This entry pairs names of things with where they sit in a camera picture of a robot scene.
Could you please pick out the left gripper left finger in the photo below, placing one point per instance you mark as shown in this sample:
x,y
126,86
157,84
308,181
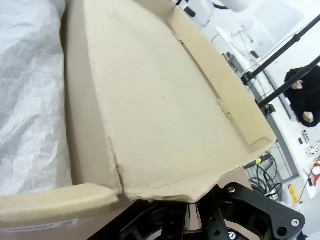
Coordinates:
x,y
160,222

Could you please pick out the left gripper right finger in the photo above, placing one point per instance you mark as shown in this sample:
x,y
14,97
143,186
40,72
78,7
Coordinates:
x,y
255,215

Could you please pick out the cardboard shoe box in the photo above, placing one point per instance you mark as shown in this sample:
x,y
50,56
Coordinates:
x,y
162,100

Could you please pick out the white tissue paper sheet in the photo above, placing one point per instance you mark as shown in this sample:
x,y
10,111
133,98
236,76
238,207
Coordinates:
x,y
25,100

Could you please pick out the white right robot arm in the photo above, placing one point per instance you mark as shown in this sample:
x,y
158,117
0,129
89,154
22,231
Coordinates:
x,y
237,5

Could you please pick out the bare hand of black-clad person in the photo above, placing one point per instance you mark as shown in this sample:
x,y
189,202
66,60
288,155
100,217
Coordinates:
x,y
308,117
297,85

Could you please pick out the yellow tool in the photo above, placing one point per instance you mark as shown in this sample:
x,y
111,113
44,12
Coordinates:
x,y
293,193

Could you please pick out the person in black clothes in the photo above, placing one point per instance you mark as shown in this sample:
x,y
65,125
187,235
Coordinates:
x,y
307,100

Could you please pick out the black tripod stand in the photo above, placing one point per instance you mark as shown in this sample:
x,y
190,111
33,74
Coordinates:
x,y
282,51

